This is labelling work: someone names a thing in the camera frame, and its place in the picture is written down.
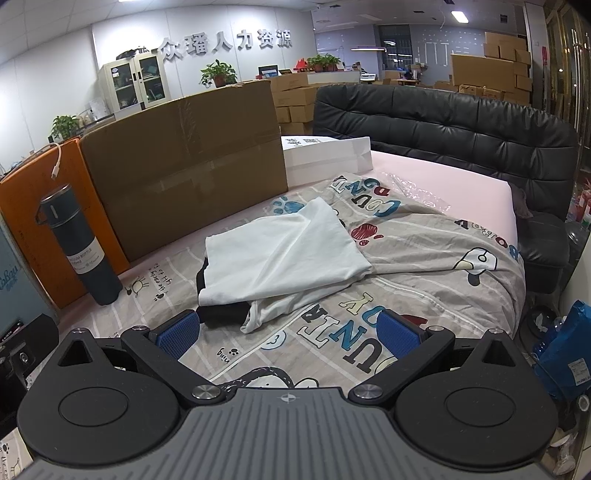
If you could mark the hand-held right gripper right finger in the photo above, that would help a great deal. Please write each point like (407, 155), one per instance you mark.
(399, 337)

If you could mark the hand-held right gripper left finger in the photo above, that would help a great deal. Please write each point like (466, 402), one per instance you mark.
(178, 334)

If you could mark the black garment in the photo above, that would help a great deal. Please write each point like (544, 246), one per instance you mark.
(221, 314)

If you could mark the printed grey blanket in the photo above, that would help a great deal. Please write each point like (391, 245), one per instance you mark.
(415, 263)

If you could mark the white t-shirt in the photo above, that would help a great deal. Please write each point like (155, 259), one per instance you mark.
(286, 249)

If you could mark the clear plastic bag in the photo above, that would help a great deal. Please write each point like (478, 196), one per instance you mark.
(415, 189)

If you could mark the dark teal thermos bottle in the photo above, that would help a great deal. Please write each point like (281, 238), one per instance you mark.
(76, 221)

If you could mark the black box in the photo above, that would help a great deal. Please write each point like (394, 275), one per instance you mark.
(23, 364)

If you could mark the pink mattress sheet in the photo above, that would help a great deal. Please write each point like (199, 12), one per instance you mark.
(438, 180)

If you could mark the grey-blue box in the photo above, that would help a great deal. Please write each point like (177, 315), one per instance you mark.
(18, 286)

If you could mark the blue plastic bag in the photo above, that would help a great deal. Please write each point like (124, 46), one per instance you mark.
(568, 350)

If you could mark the large brown cardboard box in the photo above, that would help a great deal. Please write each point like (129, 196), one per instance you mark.
(184, 161)

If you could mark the dark grey cloth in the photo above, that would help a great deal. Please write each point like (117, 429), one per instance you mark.
(521, 201)

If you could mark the orange box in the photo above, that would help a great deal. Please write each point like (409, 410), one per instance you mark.
(27, 217)

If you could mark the white flat box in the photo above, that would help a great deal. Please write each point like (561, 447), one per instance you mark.
(323, 161)

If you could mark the clear water jug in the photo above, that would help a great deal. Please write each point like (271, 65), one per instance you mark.
(579, 244)

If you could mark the black leather headboard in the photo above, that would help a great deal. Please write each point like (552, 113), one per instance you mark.
(438, 124)

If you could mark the potted green plant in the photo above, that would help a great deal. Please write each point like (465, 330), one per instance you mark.
(217, 74)
(323, 61)
(64, 127)

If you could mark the white glass-door cabinet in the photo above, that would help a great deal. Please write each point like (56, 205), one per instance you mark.
(129, 83)

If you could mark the stack of small cardboard boxes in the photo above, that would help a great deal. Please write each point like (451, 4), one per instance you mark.
(291, 99)

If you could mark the laptop screen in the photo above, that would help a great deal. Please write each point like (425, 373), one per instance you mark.
(269, 71)

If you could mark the stack of tall cardboard boxes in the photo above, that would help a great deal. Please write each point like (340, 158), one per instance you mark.
(498, 69)

